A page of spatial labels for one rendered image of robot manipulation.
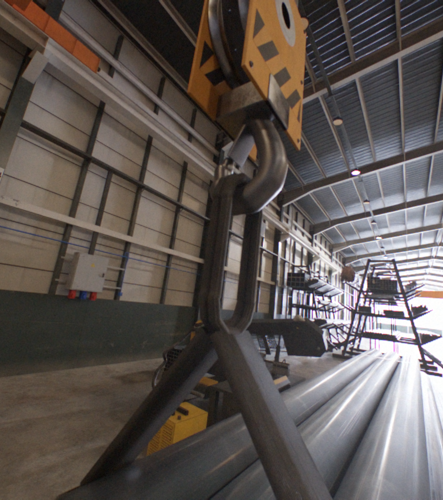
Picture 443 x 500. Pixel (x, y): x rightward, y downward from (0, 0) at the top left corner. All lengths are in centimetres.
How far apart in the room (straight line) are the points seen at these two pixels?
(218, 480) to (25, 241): 608
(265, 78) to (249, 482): 65
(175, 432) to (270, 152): 291
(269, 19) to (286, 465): 61
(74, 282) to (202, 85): 604
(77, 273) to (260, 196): 609
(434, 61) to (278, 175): 1136
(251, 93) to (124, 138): 759
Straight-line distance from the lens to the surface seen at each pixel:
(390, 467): 76
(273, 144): 42
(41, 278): 653
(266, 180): 39
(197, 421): 327
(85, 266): 644
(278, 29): 57
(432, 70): 1195
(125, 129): 812
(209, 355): 42
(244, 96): 48
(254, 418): 34
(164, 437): 321
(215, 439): 69
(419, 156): 1492
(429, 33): 1028
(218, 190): 39
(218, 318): 35
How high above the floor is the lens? 174
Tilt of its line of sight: 13 degrees up
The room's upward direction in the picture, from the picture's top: 7 degrees clockwise
